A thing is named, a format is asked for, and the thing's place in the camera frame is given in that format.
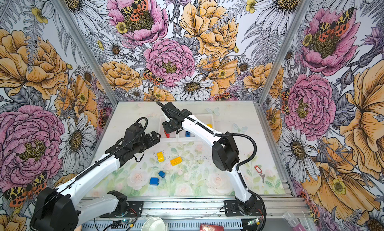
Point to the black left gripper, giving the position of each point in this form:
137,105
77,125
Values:
147,137

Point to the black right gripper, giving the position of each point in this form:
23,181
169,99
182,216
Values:
168,129

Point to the white round cup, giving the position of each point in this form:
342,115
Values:
155,224

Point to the blue lego small lower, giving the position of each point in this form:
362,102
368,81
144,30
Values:
162,174

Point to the yellow lego small centre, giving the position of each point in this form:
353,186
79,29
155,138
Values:
160,157

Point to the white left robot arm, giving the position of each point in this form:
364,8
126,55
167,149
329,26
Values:
62,208

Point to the red packet at bottom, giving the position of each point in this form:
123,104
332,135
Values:
205,227

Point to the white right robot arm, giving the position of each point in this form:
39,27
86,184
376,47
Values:
225,152

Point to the white three-compartment tray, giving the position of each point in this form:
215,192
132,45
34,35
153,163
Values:
197,134

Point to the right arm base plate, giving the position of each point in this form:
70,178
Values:
232,209

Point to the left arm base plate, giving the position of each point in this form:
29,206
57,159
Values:
134,210

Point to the green circuit board right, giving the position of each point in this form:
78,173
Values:
254,222

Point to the clear plastic bottle pink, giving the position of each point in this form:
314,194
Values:
293,221

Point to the blue lego lower left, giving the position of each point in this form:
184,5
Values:
154,181

